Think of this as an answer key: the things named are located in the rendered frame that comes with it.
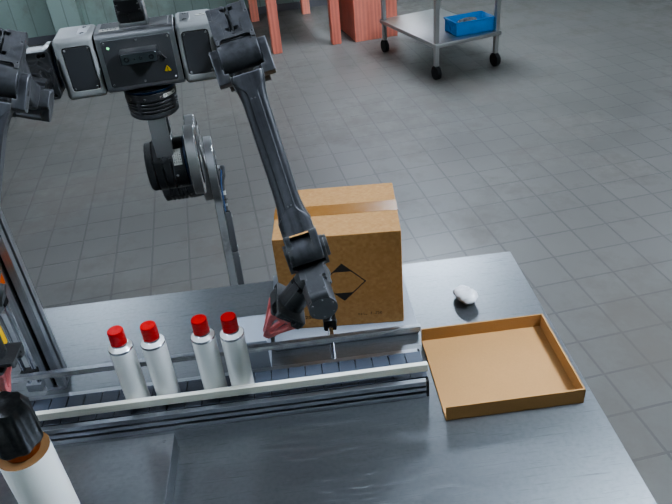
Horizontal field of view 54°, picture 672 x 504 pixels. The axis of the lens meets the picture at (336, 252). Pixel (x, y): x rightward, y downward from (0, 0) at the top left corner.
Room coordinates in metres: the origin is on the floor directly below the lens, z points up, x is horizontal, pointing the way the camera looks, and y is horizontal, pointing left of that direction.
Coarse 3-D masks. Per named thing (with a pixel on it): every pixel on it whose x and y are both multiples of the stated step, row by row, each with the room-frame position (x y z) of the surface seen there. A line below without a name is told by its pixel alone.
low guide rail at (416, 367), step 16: (384, 368) 1.05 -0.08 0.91; (400, 368) 1.05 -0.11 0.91; (416, 368) 1.05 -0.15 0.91; (256, 384) 1.04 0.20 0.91; (272, 384) 1.04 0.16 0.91; (288, 384) 1.04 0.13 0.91; (304, 384) 1.04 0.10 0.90; (320, 384) 1.04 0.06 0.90; (128, 400) 1.03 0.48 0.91; (144, 400) 1.03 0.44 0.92; (160, 400) 1.03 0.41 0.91; (176, 400) 1.03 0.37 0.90; (192, 400) 1.03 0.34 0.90; (48, 416) 1.02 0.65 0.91; (64, 416) 1.02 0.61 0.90
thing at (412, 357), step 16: (416, 352) 1.13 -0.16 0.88; (304, 368) 1.12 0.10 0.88; (320, 368) 1.11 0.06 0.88; (336, 368) 1.11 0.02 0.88; (352, 368) 1.10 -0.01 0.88; (368, 368) 1.10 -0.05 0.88; (192, 384) 1.10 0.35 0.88; (336, 384) 1.06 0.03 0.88; (352, 384) 1.05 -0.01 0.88; (368, 384) 1.05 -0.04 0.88; (48, 400) 1.09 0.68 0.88; (64, 400) 1.09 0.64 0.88; (80, 400) 1.08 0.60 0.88; (96, 400) 1.08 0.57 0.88; (112, 400) 1.07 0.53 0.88; (208, 400) 1.05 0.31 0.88; (224, 400) 1.04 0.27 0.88; (240, 400) 1.04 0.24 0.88; (80, 416) 1.04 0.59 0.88; (96, 416) 1.03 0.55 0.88; (112, 416) 1.03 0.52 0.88
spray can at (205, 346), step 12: (192, 324) 1.06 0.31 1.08; (204, 324) 1.06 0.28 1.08; (192, 336) 1.07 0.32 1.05; (204, 336) 1.06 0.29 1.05; (204, 348) 1.05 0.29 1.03; (216, 348) 1.07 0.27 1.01; (204, 360) 1.05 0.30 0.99; (216, 360) 1.06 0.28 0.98; (204, 372) 1.05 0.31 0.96; (216, 372) 1.05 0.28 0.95; (204, 384) 1.06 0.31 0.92; (216, 384) 1.05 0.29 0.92
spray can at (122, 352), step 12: (108, 336) 1.05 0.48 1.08; (120, 336) 1.05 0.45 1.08; (108, 348) 1.06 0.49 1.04; (120, 348) 1.05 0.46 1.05; (132, 348) 1.06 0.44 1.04; (120, 360) 1.04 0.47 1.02; (132, 360) 1.05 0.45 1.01; (120, 372) 1.04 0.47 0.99; (132, 372) 1.04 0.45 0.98; (120, 384) 1.05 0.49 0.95; (132, 384) 1.04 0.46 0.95; (144, 384) 1.06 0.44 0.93; (132, 396) 1.04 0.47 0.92; (144, 396) 1.05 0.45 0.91
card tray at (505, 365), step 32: (512, 320) 1.23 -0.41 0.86; (544, 320) 1.21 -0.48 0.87; (448, 352) 1.17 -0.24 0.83; (480, 352) 1.16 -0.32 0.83; (512, 352) 1.15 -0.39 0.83; (544, 352) 1.14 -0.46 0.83; (448, 384) 1.07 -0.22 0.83; (480, 384) 1.06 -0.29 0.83; (512, 384) 1.05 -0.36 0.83; (544, 384) 1.04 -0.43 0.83; (576, 384) 1.01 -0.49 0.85; (448, 416) 0.97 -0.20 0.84
